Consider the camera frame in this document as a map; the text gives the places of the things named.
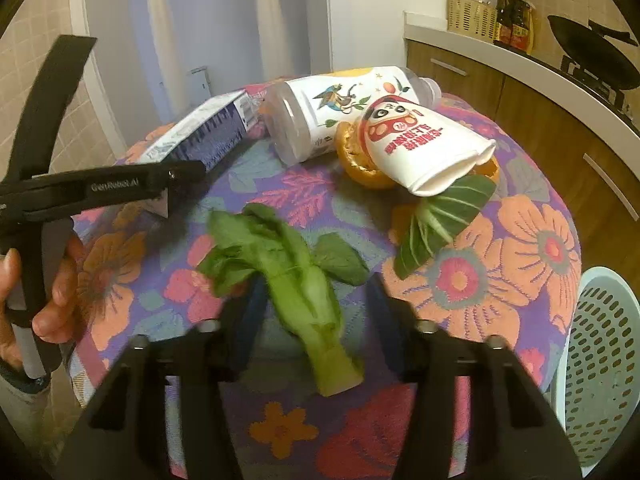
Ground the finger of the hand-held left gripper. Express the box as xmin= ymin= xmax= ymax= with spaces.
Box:
xmin=160 ymin=159 xmax=207 ymax=195

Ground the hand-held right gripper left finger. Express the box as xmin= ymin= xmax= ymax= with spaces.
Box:
xmin=55 ymin=277 xmax=271 ymax=480

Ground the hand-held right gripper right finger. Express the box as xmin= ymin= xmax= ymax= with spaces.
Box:
xmin=367 ymin=280 xmax=583 ymax=480

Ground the blue white drink carton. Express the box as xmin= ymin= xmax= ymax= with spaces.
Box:
xmin=137 ymin=89 xmax=263 ymax=219

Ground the green bok choy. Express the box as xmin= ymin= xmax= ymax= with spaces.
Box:
xmin=196 ymin=203 xmax=371 ymax=397

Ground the green bok choy leaf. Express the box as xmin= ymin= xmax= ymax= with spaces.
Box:
xmin=393 ymin=174 xmax=497 ymax=281

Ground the clear plastic bottle white label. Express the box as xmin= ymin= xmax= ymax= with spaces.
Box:
xmin=263 ymin=65 xmax=443 ymax=166

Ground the white printed paper cup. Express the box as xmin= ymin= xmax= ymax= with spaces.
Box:
xmin=361 ymin=96 xmax=497 ymax=197

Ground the light blue perforated basket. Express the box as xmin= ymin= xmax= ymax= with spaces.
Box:
xmin=550 ymin=266 xmax=640 ymax=466

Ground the person's left hand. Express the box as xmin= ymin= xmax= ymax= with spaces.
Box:
xmin=0 ymin=235 xmax=87 ymax=373

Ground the floral purple tablecloth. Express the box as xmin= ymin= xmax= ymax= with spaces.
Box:
xmin=67 ymin=80 xmax=583 ymax=480

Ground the white curtain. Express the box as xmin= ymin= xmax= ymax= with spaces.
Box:
xmin=254 ymin=0 xmax=297 ymax=82

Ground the white kitchen countertop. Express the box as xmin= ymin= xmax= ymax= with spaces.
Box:
xmin=404 ymin=7 xmax=640 ymax=136

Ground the black burner grate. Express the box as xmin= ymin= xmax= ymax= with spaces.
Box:
xmin=560 ymin=55 xmax=633 ymax=111

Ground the black gas hob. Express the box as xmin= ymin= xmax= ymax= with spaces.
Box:
xmin=530 ymin=52 xmax=640 ymax=136

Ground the yellow plastic utensil basket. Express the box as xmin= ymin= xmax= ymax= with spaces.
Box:
xmin=446 ymin=0 xmax=498 ymax=43

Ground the slim dark sauce bottle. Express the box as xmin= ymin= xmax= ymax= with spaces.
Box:
xmin=494 ymin=0 xmax=512 ymax=46

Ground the large cooking oil bottle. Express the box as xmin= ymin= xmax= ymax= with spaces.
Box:
xmin=507 ymin=0 xmax=535 ymax=56

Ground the black wok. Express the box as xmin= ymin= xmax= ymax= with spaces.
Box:
xmin=547 ymin=14 xmax=640 ymax=92

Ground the white wall box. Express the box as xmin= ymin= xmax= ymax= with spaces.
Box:
xmin=187 ymin=66 xmax=211 ymax=111

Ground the silver cabinet handle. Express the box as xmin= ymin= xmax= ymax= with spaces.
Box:
xmin=430 ymin=58 xmax=468 ymax=77
xmin=582 ymin=154 xmax=640 ymax=208

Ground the black utensil handle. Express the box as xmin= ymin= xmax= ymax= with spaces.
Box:
xmin=589 ymin=19 xmax=639 ymax=47

